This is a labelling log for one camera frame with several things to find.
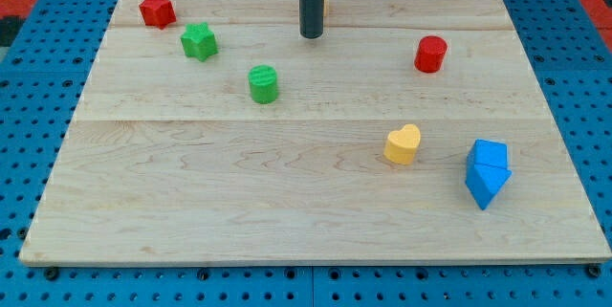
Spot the light wooden board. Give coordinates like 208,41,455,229
19,0,611,267

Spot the green cylinder block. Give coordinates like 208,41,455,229
248,65,278,104

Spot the yellow heart block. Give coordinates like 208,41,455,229
383,124,421,165

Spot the green star block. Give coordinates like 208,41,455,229
181,22,218,61

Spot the red cylinder block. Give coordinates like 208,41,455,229
414,35,448,73

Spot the blue cube block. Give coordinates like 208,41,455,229
467,139,508,169

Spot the blue triangular prism block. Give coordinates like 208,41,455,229
465,164,513,210

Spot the red star block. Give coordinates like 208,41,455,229
139,0,176,30

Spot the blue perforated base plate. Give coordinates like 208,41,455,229
1,0,611,306

